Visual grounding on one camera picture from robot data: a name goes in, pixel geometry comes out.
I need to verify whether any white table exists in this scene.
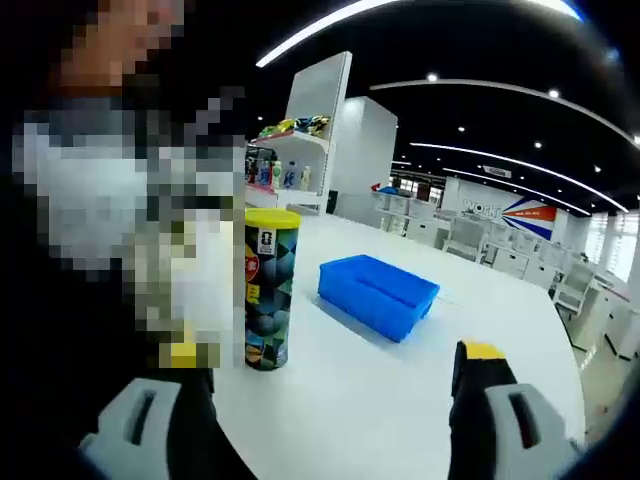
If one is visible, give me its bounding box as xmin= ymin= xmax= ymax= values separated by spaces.
xmin=209 ymin=212 xmax=587 ymax=480

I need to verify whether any yellow container lid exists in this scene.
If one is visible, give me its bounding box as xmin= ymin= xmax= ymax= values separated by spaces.
xmin=244 ymin=208 xmax=304 ymax=227

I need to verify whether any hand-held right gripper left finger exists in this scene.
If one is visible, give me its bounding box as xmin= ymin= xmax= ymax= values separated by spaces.
xmin=79 ymin=369 xmax=246 ymax=480

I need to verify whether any dark yellow snack bag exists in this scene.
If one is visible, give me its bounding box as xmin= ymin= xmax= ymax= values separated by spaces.
xmin=294 ymin=114 xmax=330 ymax=135

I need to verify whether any red blue wall poster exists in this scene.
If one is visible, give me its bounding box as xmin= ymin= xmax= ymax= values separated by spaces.
xmin=501 ymin=195 xmax=558 ymax=241

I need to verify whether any thin ceiling light strip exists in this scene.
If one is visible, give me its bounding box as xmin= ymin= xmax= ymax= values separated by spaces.
xmin=409 ymin=141 xmax=630 ymax=212

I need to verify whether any white pillar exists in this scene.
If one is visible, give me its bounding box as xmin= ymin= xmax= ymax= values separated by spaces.
xmin=327 ymin=95 xmax=400 ymax=221

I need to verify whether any long ceiling light strip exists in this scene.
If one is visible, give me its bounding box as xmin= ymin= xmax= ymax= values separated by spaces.
xmin=255 ymin=0 xmax=401 ymax=69

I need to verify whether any row of white desks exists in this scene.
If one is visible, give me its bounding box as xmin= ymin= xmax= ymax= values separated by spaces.
xmin=373 ymin=191 xmax=640 ymax=361

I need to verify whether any blue plastic box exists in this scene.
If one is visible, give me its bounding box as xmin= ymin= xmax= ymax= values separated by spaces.
xmin=317 ymin=253 xmax=442 ymax=346

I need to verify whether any white shelf unit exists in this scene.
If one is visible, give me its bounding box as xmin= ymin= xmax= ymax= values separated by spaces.
xmin=244 ymin=51 xmax=354 ymax=217

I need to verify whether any curved grey ceiling rail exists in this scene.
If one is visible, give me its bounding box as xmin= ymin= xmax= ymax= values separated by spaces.
xmin=369 ymin=79 xmax=640 ymax=147

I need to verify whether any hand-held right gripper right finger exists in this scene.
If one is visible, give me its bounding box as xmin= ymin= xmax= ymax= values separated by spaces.
xmin=448 ymin=339 xmax=587 ymax=480

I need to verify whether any person in black shirt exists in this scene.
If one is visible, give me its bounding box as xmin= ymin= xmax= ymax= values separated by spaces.
xmin=0 ymin=279 xmax=151 ymax=480

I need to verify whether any patterned chip container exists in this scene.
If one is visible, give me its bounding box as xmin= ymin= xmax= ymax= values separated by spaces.
xmin=243 ymin=219 xmax=304 ymax=372

